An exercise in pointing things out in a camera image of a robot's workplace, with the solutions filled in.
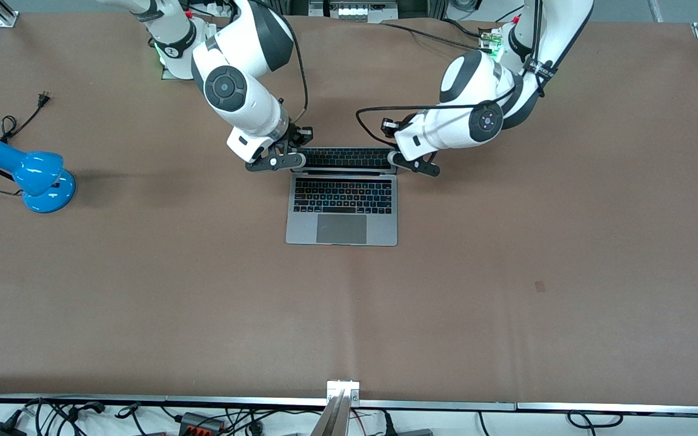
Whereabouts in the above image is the grey laptop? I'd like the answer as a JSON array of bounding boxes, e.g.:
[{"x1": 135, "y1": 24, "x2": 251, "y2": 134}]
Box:
[{"x1": 285, "y1": 147, "x2": 399, "y2": 247}]

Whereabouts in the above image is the white power strip with plugs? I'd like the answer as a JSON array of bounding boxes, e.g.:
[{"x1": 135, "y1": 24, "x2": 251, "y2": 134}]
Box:
[{"x1": 191, "y1": 0, "x2": 234, "y2": 18}]

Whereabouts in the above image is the brown table mat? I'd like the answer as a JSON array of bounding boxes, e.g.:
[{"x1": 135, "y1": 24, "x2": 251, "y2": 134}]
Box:
[{"x1": 0, "y1": 13, "x2": 698, "y2": 405}]

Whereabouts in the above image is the blue desk lamp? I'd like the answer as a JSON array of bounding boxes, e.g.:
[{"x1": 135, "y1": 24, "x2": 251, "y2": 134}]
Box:
[{"x1": 0, "y1": 140, "x2": 77, "y2": 214}]

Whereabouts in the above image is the black orange connector box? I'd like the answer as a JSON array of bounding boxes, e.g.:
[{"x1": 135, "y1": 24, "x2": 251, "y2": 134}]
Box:
[{"x1": 176, "y1": 412, "x2": 225, "y2": 435}]

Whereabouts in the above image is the black braided cable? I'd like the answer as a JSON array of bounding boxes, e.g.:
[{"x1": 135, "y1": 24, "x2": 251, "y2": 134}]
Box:
[{"x1": 379, "y1": 19, "x2": 495, "y2": 50}]

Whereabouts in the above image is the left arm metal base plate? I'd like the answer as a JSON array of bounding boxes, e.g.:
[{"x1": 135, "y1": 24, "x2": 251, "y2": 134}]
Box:
[{"x1": 478, "y1": 25, "x2": 507, "y2": 61}]

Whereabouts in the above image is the black lamp cable with plug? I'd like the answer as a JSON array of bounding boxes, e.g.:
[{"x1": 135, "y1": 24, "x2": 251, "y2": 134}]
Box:
[{"x1": 0, "y1": 91, "x2": 53, "y2": 197}]

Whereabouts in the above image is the aluminium camera post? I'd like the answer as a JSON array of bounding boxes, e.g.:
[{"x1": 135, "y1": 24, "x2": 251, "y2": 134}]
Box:
[{"x1": 310, "y1": 380, "x2": 362, "y2": 436}]

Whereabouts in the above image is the aluminium table edge rail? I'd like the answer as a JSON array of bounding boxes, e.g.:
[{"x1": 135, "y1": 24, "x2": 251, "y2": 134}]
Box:
[{"x1": 0, "y1": 394, "x2": 698, "y2": 418}]

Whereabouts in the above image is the black looped cable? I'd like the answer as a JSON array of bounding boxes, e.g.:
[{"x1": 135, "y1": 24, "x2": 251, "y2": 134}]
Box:
[{"x1": 566, "y1": 411, "x2": 625, "y2": 432}]

